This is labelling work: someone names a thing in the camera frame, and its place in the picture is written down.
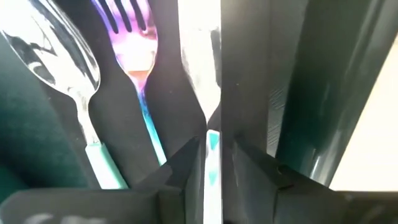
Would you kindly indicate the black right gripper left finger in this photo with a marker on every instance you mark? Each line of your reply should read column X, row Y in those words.
column 93, row 207

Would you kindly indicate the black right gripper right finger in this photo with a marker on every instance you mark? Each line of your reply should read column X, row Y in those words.
column 311, row 208

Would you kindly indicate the iridescent metal fork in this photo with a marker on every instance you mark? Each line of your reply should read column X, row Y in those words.
column 136, row 53

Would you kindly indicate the dark green plastic tray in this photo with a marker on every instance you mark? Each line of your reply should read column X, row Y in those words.
column 326, row 77

